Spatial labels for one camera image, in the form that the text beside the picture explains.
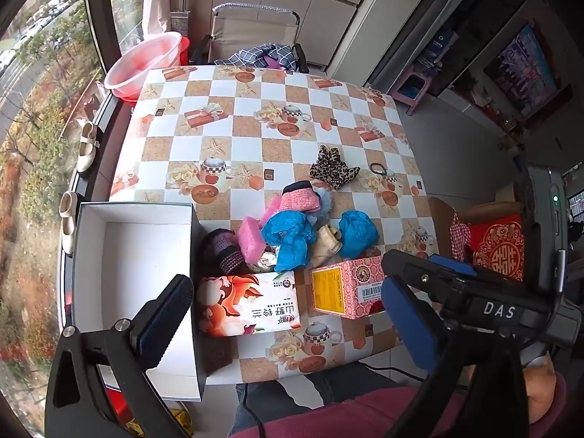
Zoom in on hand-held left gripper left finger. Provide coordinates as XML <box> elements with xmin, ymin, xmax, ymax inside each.
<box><xmin>43</xmin><ymin>274</ymin><xmax>195</xmax><ymax>438</ymax></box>

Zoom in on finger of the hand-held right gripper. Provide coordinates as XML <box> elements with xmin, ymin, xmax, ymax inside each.
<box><xmin>381</xmin><ymin>250</ymin><xmax>457</xmax><ymax>304</ymax></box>
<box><xmin>426</xmin><ymin>254</ymin><xmax>480</xmax><ymax>280</ymax></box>

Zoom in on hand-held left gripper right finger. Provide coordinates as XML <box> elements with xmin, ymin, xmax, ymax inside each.
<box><xmin>381</xmin><ymin>277</ymin><xmax>541</xmax><ymax>438</ymax></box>

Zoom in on blue shoe cover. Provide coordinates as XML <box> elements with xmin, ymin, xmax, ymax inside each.
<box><xmin>338</xmin><ymin>210</ymin><xmax>380</xmax><ymax>256</ymax></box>
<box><xmin>260</xmin><ymin>211</ymin><xmax>318</xmax><ymax>272</ymax></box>

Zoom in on white cardboard box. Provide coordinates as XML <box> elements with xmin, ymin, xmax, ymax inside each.
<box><xmin>72</xmin><ymin>201</ymin><xmax>210</xmax><ymax>403</ymax></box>

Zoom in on beige cloth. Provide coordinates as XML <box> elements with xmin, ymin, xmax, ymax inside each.
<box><xmin>310</xmin><ymin>224</ymin><xmax>343</xmax><ymax>269</ymax></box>

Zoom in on light blue fluffy scrunchie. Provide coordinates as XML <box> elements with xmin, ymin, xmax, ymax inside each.
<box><xmin>312</xmin><ymin>186</ymin><xmax>336</xmax><ymax>226</ymax></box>

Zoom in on cream polka dot scrunchie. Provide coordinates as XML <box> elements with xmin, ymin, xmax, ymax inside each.
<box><xmin>253</xmin><ymin>244</ymin><xmax>279</xmax><ymax>274</ymax></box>

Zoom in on pink foam sponge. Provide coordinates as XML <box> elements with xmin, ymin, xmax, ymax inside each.
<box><xmin>238</xmin><ymin>216</ymin><xmax>270</xmax><ymax>263</ymax></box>
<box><xmin>279</xmin><ymin>181</ymin><xmax>322</xmax><ymax>214</ymax></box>

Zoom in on leopard print scrunchie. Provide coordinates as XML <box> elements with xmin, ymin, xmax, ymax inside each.
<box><xmin>309</xmin><ymin>145</ymin><xmax>362</xmax><ymax>191</ymax></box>

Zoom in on person's right forearm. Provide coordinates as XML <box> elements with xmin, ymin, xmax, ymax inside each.
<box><xmin>520</xmin><ymin>353</ymin><xmax>569</xmax><ymax>427</ymax></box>

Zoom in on red white gingham cloth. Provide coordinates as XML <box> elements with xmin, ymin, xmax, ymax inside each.
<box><xmin>449</xmin><ymin>212</ymin><xmax>472</xmax><ymax>261</ymax></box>

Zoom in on wooden armchair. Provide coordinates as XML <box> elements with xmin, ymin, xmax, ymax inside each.
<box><xmin>428</xmin><ymin>196</ymin><xmax>525</xmax><ymax>265</ymax></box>

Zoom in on red embroidered cushion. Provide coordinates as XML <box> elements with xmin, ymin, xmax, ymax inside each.
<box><xmin>468</xmin><ymin>214</ymin><xmax>525</xmax><ymax>283</ymax></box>

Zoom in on pink patterned carton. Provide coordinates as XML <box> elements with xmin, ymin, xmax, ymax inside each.
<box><xmin>309</xmin><ymin>255</ymin><xmax>388</xmax><ymax>321</ymax></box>

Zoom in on floral tissue pack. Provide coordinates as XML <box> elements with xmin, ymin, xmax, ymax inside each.
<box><xmin>197</xmin><ymin>270</ymin><xmax>303</xmax><ymax>337</ymax></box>

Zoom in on purple black knitted hat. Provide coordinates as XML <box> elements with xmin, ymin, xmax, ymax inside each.
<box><xmin>201</xmin><ymin>228</ymin><xmax>249</xmax><ymax>277</ymax></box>

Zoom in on yellow plastic bag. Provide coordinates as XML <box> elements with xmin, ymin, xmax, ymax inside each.
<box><xmin>125</xmin><ymin>408</ymin><xmax>195</xmax><ymax>438</ymax></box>

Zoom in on person's pink sweater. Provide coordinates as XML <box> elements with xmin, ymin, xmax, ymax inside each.
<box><xmin>230</xmin><ymin>385</ymin><xmax>430</xmax><ymax>438</ymax></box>

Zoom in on person's legs in jeans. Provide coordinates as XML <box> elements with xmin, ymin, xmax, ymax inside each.
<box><xmin>233</xmin><ymin>364</ymin><xmax>427</xmax><ymax>425</ymax></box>

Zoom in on checkered patterned tablecloth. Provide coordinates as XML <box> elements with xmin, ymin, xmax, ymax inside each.
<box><xmin>108</xmin><ymin>65</ymin><xmax>441</xmax><ymax>386</ymax></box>

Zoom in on pink plastic stool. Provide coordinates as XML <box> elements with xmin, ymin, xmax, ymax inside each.
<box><xmin>390</xmin><ymin>65</ymin><xmax>436</xmax><ymax>116</ymax></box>

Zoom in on blue cardboard box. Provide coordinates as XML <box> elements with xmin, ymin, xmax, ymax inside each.
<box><xmin>417</xmin><ymin>27</ymin><xmax>459</xmax><ymax>69</ymax></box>

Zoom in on pink plastic basin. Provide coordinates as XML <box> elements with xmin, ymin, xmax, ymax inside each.
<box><xmin>104</xmin><ymin>33</ymin><xmax>182</xmax><ymax>101</ymax></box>

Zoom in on dark plaid cloth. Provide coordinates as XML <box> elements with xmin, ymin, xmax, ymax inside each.
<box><xmin>214</xmin><ymin>43</ymin><xmax>299</xmax><ymax>71</ymax></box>

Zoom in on beige cabinet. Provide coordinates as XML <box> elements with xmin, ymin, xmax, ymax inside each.
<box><xmin>169</xmin><ymin>0</ymin><xmax>379</xmax><ymax>69</ymax></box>

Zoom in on beige folding chair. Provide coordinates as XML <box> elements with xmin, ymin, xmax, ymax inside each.
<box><xmin>189</xmin><ymin>4</ymin><xmax>311</xmax><ymax>74</ymax></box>

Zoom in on grey woven basket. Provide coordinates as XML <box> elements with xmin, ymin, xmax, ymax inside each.
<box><xmin>170</xmin><ymin>9</ymin><xmax>191</xmax><ymax>37</ymax></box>

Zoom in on white hanging cloth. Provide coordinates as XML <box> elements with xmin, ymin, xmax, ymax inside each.
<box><xmin>141</xmin><ymin>0</ymin><xmax>172</xmax><ymax>39</ymax></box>

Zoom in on framed wall poster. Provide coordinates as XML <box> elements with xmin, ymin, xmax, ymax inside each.
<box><xmin>483</xmin><ymin>20</ymin><xmax>573</xmax><ymax>122</ymax></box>

